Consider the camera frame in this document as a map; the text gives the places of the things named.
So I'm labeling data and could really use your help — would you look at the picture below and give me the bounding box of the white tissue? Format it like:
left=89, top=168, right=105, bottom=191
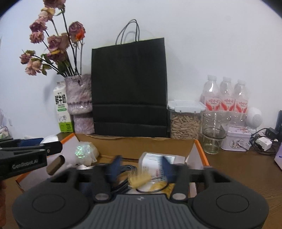
left=40, top=135, right=58, bottom=144

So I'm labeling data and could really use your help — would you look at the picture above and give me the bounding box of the yellow white plush toy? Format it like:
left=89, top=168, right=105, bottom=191
left=149, top=181, right=175, bottom=197

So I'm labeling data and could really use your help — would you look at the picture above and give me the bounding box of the black braided cable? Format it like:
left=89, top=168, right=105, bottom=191
left=111, top=165, right=138, bottom=195

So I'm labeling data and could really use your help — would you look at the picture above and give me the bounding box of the iridescent white rose ornament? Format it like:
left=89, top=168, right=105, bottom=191
left=75, top=142, right=99, bottom=166

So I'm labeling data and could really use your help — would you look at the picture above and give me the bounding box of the white cotton swab jar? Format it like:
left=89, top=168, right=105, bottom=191
left=139, top=152, right=185, bottom=177

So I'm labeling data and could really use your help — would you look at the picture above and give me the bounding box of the black usb cable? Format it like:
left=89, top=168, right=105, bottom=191
left=136, top=175, right=170, bottom=194

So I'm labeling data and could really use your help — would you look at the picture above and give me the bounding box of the person's left hand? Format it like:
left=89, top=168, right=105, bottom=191
left=0, top=181, right=6, bottom=228

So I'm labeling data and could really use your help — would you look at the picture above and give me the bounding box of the green white milk carton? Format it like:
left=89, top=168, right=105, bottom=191
left=53, top=81, right=74, bottom=133

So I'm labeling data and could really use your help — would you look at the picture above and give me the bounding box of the red cardboard pumpkin box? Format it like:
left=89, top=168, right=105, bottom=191
left=15, top=132, right=210, bottom=196

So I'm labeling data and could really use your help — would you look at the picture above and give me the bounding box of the clear container of pellets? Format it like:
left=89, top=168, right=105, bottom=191
left=167, top=100, right=206, bottom=139

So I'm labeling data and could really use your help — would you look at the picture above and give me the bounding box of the clear drinking glass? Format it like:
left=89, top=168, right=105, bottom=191
left=202, top=111, right=231, bottom=154

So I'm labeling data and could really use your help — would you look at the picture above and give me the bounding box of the purple marbled vase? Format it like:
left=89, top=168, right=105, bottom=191
left=65, top=74, right=95, bottom=134

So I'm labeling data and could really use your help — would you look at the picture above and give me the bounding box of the white floral tin box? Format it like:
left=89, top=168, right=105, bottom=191
left=221, top=125, right=251, bottom=152

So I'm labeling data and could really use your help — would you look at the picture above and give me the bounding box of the black paper shopping bag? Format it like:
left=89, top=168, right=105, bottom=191
left=91, top=28, right=169, bottom=137

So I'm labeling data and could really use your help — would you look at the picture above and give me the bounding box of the water bottle left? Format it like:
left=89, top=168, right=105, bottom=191
left=200, top=75, right=221, bottom=111

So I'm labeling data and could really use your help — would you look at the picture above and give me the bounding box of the water bottle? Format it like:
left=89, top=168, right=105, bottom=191
left=200, top=75, right=221, bottom=111
left=219, top=77, right=235, bottom=112
left=233, top=80, right=249, bottom=116

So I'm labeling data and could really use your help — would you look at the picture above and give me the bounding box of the dried pink rose bouquet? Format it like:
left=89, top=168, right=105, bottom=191
left=20, top=1, right=86, bottom=78

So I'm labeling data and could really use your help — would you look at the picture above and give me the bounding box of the white power adapter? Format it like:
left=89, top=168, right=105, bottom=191
left=256, top=137, right=272, bottom=151

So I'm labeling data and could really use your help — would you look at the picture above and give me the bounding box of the white round speaker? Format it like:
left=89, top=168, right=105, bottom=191
left=246, top=107, right=263, bottom=129

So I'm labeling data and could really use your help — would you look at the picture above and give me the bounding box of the water bottle middle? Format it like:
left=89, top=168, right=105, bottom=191
left=219, top=77, right=235, bottom=112

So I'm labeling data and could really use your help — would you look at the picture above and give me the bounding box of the purple tissue pack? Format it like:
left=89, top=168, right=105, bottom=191
left=274, top=145, right=282, bottom=170

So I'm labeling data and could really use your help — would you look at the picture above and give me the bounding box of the water bottle right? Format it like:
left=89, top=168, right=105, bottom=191
left=233, top=80, right=249, bottom=116

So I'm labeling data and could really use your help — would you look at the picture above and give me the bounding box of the black charger stand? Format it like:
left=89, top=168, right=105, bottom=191
left=265, top=110, right=282, bottom=142

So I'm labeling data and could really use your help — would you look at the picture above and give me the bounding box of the wire storage rack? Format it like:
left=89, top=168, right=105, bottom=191
left=0, top=126, right=11, bottom=139

